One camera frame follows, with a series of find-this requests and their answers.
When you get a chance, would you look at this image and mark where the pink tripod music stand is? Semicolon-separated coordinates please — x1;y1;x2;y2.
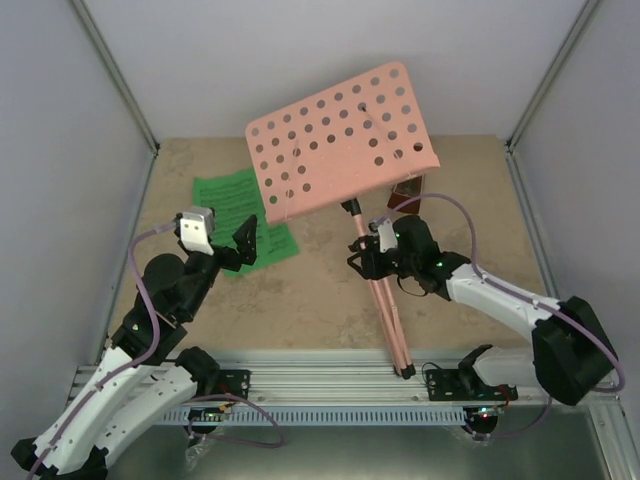
244;60;442;381

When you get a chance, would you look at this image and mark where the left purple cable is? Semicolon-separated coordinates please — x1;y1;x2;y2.
24;223;287;480

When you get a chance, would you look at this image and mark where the right aluminium corner post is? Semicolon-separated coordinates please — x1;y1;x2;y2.
504;0;603;155

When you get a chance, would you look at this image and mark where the brown wooden metronome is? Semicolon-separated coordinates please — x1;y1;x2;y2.
387;176;423;215

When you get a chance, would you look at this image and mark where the black mounting plate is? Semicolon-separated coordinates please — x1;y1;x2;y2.
212;369;251;399
422;368;519;402

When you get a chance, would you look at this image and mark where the grey slotted cable duct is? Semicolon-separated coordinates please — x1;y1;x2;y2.
157;405;466;427

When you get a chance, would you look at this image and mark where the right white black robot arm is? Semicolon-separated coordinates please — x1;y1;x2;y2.
347;215;617;406

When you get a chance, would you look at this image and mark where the left aluminium corner post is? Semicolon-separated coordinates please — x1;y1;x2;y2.
68;0;159;156

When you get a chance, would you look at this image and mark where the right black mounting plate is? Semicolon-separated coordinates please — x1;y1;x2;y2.
422;368;519;402

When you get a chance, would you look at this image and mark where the green sheet music page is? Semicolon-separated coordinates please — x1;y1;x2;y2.
192;168;268;255
258;224;300;268

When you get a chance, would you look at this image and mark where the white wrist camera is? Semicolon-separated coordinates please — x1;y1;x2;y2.
369;216;398;253
178;206;215;256

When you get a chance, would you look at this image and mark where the aluminium corner post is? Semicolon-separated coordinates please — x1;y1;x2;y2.
504;0;603;155
68;0;159;156

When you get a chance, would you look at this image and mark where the clear plastic bag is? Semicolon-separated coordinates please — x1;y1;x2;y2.
184;436;216;472

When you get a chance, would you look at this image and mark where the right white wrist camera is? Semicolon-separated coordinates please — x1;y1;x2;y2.
369;216;398;253

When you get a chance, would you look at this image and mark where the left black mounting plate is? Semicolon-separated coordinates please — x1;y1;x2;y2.
212;369;251;399

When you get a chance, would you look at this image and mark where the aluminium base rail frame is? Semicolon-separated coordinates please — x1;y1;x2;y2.
42;349;621;480

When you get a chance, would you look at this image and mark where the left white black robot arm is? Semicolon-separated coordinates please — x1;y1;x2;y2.
11;207;258;479

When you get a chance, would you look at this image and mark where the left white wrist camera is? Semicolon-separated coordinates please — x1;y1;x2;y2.
178;206;215;256

